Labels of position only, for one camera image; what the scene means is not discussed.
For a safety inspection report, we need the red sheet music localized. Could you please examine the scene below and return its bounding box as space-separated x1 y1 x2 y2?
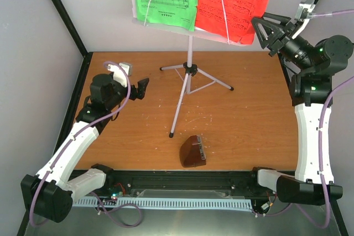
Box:
195 0 269 45

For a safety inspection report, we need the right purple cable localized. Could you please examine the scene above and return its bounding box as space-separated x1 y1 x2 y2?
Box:
251 9 354 229

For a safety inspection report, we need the lilac music stand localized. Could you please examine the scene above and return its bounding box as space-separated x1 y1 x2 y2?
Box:
127 0 279 139

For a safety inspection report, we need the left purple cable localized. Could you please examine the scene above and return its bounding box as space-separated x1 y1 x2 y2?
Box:
29 61 143 227

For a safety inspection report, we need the light blue cable duct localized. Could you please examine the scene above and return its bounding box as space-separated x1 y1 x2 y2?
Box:
72 195 254 211

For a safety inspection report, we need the purple cable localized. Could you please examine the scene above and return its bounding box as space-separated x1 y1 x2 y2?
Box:
29 61 143 227
251 9 354 229

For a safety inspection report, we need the clear plastic metronome cover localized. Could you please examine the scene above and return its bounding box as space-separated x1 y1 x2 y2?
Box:
197 135 206 160

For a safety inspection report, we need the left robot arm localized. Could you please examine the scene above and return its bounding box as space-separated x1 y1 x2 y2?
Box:
20 72 149 227

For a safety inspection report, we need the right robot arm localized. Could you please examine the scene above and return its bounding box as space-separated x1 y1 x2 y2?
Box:
251 13 353 206

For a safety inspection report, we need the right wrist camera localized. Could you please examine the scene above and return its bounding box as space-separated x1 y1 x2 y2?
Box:
292 0 315 39

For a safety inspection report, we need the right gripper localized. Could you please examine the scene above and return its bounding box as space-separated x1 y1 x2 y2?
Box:
250 12 313 72

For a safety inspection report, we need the brown wooden metronome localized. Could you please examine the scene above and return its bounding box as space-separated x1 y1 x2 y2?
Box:
179 135 207 168

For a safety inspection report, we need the black aluminium frame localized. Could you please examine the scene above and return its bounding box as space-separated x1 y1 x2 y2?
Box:
16 0 349 236

